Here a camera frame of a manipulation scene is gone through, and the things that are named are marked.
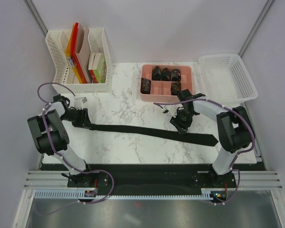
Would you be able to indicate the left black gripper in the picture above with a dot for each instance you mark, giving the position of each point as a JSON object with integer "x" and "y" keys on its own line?
{"x": 84, "y": 120}

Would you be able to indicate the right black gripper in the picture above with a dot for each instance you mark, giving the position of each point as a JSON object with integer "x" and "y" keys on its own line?
{"x": 175, "y": 121}

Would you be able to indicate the long black necktie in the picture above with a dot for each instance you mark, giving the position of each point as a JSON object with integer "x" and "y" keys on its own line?
{"x": 193, "y": 138}

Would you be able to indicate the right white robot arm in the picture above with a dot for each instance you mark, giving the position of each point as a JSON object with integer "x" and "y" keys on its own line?
{"x": 235, "y": 132}

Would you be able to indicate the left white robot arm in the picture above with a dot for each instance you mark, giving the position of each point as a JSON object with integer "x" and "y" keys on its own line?
{"x": 50, "y": 137}

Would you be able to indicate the rolled tie front right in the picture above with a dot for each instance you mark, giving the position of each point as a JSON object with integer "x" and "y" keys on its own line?
{"x": 175, "y": 88}

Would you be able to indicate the pink compartment tray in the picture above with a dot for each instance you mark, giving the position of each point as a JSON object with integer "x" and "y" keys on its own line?
{"x": 161, "y": 90}

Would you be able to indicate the green book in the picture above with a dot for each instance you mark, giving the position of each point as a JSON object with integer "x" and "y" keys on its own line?
{"x": 100, "y": 72}

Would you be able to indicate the rolled tie back right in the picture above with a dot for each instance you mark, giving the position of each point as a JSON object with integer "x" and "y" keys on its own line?
{"x": 176, "y": 75}

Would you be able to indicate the rolled tie back middle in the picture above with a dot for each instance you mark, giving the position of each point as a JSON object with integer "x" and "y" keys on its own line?
{"x": 166, "y": 74}

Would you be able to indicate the rolled tie floral left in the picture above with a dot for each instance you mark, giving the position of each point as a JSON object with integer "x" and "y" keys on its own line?
{"x": 146, "y": 86}

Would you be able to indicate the cream desktop file organizer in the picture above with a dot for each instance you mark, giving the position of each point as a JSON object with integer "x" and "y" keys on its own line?
{"x": 65, "y": 80}

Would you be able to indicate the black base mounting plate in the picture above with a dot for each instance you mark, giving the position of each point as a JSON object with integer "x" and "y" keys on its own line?
{"x": 153, "y": 179}

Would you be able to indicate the white plastic basket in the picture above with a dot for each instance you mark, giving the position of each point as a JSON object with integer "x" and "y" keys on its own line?
{"x": 226, "y": 79}

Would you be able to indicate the cream paperback book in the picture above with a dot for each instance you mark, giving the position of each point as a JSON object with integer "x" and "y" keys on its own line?
{"x": 94, "y": 60}

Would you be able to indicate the beige cardboard folder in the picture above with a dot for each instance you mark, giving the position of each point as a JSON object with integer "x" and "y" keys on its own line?
{"x": 83, "y": 52}

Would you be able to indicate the red orange folder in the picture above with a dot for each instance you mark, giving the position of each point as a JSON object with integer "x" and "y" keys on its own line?
{"x": 71, "y": 57}

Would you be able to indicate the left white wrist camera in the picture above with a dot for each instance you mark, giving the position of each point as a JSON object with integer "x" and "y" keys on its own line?
{"x": 79, "y": 102}

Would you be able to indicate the white slotted cable duct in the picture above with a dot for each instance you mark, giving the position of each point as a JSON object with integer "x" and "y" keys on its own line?
{"x": 76, "y": 194}

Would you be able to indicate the aluminium frame rail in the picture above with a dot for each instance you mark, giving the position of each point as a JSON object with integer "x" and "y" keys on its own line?
{"x": 249, "y": 180}

